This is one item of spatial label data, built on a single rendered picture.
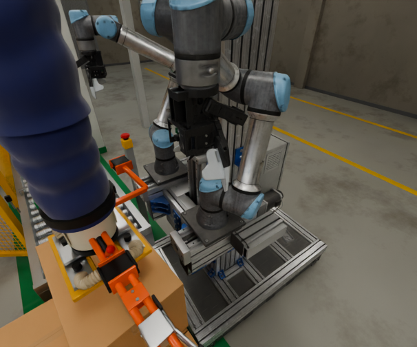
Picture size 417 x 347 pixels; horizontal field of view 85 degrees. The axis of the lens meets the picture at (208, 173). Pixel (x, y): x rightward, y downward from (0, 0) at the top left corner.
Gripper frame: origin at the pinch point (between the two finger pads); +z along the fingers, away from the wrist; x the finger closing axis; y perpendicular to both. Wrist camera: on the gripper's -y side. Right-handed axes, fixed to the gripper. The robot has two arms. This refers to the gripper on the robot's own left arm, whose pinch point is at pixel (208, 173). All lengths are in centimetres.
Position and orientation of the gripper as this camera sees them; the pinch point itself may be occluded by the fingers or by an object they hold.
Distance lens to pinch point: 52.1
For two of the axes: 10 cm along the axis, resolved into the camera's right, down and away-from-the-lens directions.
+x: 5.6, 4.8, -6.8
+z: 0.0, 8.1, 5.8
